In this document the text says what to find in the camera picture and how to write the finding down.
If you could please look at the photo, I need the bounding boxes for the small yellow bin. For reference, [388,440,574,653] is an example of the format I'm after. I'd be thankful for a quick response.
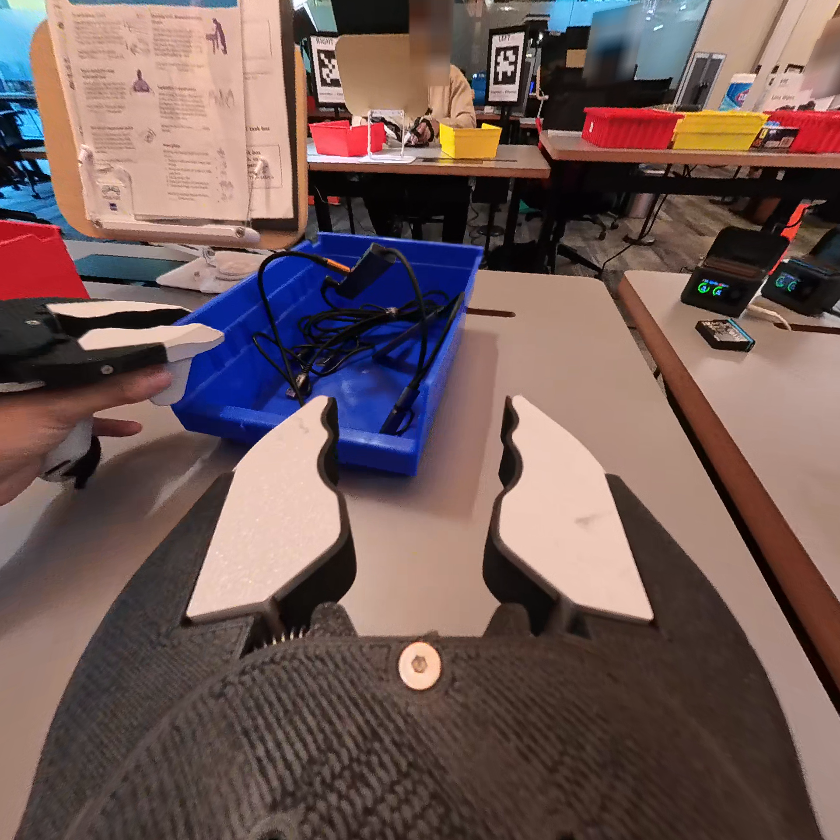
[438,122,504,160]

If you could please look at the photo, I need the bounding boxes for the pale display board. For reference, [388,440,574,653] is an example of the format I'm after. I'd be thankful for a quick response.
[335,34,431,116]

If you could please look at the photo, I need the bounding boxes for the black white marker sign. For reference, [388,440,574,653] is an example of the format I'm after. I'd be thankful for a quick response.
[487,26,530,106]
[308,29,347,106]

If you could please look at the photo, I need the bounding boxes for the thick black hub cable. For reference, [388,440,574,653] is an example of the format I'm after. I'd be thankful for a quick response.
[381,295,468,436]

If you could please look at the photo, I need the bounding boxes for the thin black hub cable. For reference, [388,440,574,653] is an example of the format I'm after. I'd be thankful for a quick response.
[377,244,434,395]

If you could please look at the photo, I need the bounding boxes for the black office chair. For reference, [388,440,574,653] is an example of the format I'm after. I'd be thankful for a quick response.
[541,66,621,240]

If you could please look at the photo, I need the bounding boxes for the printed instruction sheets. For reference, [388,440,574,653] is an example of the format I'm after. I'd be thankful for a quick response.
[46,0,296,224]

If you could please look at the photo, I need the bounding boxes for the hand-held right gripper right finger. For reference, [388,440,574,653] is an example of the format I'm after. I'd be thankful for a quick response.
[482,394,656,624]

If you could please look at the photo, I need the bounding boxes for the black braided cable angled plug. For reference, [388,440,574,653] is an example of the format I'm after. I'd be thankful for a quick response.
[289,289,460,396]

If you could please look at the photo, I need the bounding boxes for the wooden document board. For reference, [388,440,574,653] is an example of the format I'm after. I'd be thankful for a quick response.
[29,0,309,252]

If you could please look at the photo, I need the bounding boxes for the grey wood-edged table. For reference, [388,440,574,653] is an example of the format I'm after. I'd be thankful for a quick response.
[307,141,551,244]
[618,268,840,697]
[538,128,840,198]

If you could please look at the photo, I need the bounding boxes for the blue plastic bin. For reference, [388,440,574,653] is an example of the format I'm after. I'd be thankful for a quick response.
[171,233,485,476]

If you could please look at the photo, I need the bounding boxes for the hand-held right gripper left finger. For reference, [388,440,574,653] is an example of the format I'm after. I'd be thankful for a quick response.
[185,394,358,624]

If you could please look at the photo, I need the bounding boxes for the white cable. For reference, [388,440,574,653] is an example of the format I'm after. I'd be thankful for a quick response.
[748,302,798,331]

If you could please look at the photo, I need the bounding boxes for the wipes canister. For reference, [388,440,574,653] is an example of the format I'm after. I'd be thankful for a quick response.
[725,72,762,112]

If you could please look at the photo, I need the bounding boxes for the person's left hand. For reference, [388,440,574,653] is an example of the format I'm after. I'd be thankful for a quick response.
[0,367,175,506]

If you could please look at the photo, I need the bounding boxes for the red plastic bin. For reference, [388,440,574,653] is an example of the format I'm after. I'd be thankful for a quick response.
[0,220,90,303]

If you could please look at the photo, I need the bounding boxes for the yellow ribbed tray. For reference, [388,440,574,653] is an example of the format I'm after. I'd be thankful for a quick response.
[672,110,770,152]

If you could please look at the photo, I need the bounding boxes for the white document stand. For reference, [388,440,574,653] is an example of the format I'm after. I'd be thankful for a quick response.
[91,220,271,294]

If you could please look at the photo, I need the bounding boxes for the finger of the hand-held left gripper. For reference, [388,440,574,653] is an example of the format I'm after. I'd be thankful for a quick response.
[79,323,225,408]
[46,298,193,331]

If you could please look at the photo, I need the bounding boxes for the clear acrylic stand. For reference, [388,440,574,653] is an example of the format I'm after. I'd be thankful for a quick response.
[367,108,419,164]

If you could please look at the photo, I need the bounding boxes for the black label printer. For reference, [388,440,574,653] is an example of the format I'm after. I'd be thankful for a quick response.
[761,226,840,316]
[681,226,791,319]

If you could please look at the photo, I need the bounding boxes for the small black box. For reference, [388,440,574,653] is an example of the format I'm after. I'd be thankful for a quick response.
[696,318,757,353]

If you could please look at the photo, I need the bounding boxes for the red ribbed tray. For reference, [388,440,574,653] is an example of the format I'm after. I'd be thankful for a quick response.
[764,109,840,154]
[582,107,685,151]

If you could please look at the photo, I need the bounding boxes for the small red bin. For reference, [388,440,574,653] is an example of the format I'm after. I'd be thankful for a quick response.
[308,119,387,158]

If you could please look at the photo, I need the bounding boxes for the white wipes box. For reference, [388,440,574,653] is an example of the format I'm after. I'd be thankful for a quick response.
[761,72,824,112]

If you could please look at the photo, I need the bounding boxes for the black cable with orange plugs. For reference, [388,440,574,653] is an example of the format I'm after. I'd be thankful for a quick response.
[252,251,358,408]

